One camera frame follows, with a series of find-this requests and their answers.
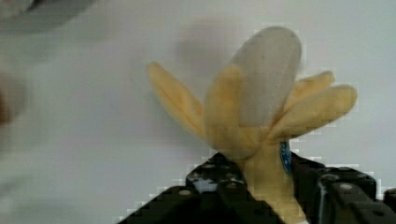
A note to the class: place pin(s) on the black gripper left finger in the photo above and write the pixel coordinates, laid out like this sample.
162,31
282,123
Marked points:
215,172

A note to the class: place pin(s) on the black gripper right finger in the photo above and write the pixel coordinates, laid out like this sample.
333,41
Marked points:
331,195

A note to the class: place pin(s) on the yellow plush peeled banana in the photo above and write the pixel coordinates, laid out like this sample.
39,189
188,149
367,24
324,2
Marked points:
255,105

